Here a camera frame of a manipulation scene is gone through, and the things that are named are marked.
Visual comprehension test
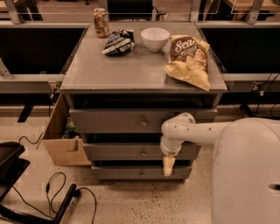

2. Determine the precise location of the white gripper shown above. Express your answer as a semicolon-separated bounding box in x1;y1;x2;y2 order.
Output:
160;136;183;177

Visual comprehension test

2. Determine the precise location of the grey drawer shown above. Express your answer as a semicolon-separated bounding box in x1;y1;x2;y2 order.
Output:
92;166;192;180
68;108;218;135
82;142;202;162

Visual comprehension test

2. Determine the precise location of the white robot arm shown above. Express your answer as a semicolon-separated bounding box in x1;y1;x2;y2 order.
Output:
160;113;280;224

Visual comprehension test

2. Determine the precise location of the grey bottom drawer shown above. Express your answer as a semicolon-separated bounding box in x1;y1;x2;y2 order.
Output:
92;166;192;180

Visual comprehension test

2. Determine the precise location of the grey drawer cabinet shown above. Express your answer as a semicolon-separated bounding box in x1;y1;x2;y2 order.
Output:
60;22;227;168

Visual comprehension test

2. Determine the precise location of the grey top drawer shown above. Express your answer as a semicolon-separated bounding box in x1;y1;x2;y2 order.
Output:
68;108;218;135

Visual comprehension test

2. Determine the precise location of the cardboard box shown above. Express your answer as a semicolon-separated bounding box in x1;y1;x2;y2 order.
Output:
42;94;91;166

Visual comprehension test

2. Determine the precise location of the green bottle in box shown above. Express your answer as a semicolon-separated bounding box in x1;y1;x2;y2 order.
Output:
65;117;76;132

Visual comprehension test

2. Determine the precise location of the yellow brown chip bag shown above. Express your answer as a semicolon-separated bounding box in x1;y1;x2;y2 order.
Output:
164;34;210;91

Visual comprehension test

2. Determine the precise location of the white bowl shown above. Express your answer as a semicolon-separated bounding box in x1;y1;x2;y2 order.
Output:
141;27;170;52

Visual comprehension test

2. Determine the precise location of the dark blue snack bag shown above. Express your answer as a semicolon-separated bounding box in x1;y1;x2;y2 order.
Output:
101;29;135;56

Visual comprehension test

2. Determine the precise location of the black chair base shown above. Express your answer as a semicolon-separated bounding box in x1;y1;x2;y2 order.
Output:
0;142;78;224

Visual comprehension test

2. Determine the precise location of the gold soda can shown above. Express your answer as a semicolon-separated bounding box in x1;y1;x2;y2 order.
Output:
94;8;109;38

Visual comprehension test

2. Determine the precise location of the black floor cable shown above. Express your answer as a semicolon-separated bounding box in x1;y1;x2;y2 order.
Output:
11;171;98;224

